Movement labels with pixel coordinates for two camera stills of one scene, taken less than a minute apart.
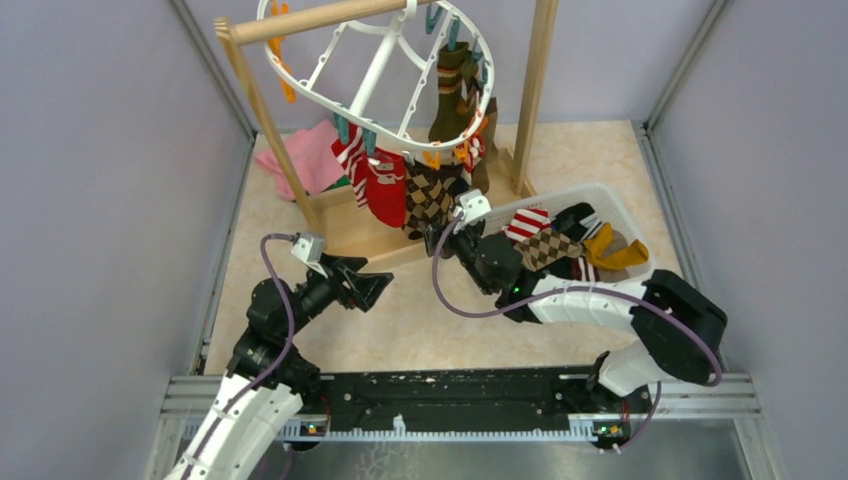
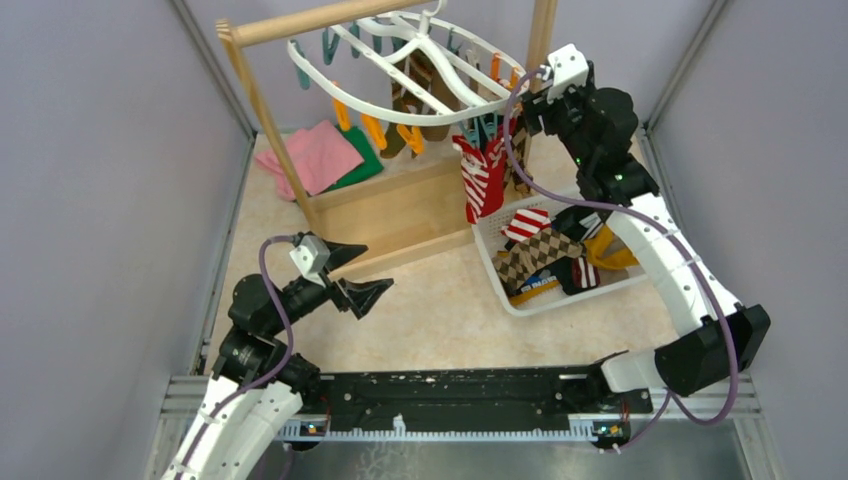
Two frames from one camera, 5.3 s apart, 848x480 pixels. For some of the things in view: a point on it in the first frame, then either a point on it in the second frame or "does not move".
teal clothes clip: [370, 140] to [489, 128]
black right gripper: [435, 232] to [535, 106]
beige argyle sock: [546, 247] does not move
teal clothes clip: [343, 128] to [471, 135]
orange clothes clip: [433, 163] to [495, 67]
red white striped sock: [354, 159] to [483, 172]
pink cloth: [312, 154] does not move
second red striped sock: [526, 222] does not move
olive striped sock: [455, 109] to [419, 69]
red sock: [386, 186] to [496, 155]
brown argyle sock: [438, 186] to [512, 172]
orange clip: [277, 48] to [414, 138]
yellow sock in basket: [596, 250] does not move
